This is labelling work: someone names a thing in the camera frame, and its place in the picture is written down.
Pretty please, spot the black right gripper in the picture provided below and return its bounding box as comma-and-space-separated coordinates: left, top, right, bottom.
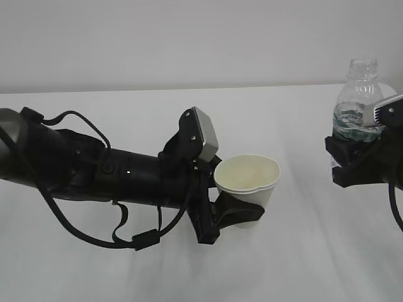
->
324, 127, 402, 189

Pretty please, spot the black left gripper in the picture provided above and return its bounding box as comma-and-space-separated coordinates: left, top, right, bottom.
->
158, 132, 265, 244

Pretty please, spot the white paper cup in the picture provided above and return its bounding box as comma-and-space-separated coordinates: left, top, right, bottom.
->
213, 153, 281, 230

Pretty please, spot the clear green-label water bottle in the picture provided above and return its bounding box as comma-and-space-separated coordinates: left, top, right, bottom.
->
332, 57, 385, 148

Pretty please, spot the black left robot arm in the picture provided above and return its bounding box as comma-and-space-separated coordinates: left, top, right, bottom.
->
1, 107, 264, 250

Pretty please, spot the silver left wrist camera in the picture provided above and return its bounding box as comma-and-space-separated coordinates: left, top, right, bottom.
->
178, 106, 219, 162

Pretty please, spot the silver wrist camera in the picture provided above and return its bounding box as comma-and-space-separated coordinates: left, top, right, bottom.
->
363, 94, 402, 128
178, 106, 219, 162

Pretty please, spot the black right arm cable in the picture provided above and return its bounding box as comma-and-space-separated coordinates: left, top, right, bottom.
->
388, 181, 403, 233

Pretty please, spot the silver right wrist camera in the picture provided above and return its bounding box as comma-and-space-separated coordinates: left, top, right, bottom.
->
363, 94, 402, 128

